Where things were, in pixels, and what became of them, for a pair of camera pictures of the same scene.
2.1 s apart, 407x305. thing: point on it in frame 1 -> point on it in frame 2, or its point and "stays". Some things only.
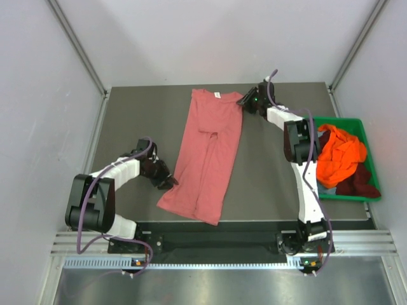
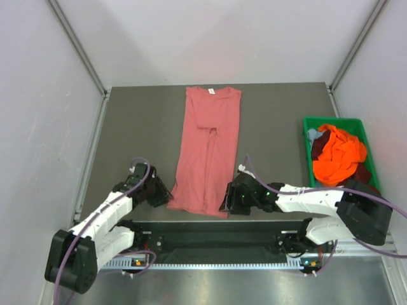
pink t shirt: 208,155 stays
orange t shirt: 341,154 stays
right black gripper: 245,101 -> 236,208
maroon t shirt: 359,184 stays
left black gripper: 161,182 -> 163,195
